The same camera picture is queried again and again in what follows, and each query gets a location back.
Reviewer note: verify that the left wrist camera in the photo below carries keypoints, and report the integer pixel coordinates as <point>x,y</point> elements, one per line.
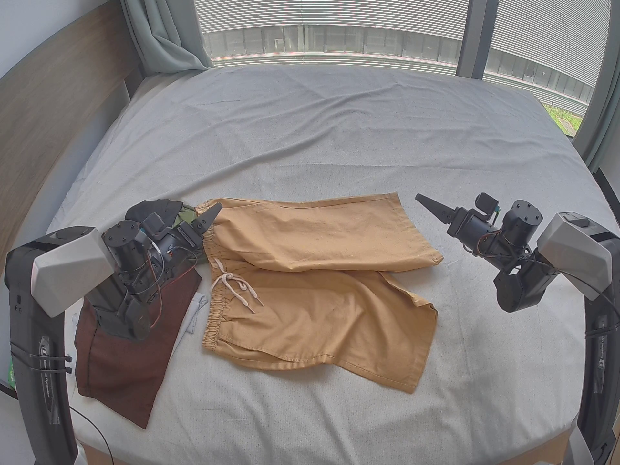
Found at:
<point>154,223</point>

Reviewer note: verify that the bed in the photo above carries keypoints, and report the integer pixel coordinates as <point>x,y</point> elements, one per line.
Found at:
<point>339,138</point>

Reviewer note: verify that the green garment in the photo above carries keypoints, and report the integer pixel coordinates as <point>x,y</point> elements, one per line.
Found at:
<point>186,213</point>

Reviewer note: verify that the brown garment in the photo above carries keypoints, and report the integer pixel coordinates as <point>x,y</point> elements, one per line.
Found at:
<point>121,371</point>

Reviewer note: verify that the black garment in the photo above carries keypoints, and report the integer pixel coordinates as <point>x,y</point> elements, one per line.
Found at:
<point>150,210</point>

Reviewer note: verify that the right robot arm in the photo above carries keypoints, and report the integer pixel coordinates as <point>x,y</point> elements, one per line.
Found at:
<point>576,250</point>

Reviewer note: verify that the white garment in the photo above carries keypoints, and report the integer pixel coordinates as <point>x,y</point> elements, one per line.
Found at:
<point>193,317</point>

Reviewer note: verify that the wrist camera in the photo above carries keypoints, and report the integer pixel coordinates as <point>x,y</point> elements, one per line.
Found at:
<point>487,204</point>
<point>154,223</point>

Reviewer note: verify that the tan shorts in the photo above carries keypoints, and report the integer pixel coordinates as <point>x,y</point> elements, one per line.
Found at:
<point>315,279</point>

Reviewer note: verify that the blue-green curtain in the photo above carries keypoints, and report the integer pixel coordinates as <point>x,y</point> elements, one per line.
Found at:
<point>155,27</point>
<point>598,114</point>

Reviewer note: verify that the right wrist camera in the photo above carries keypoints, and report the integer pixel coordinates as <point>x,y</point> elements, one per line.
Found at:
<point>487,204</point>

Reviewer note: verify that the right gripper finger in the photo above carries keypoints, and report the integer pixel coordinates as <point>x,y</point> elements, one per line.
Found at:
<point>438,207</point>

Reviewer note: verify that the window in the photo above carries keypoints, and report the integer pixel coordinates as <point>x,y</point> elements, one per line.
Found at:
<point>339,12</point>

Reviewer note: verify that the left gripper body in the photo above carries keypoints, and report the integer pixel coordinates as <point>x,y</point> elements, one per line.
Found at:
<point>184,238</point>

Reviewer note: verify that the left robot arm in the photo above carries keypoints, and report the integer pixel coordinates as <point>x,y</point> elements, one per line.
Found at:
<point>68,269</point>

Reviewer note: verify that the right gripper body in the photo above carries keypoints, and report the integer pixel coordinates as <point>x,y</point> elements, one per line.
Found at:
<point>472,230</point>

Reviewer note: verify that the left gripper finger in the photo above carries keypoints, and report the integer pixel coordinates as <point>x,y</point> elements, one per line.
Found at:
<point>213,217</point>
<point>199,225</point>

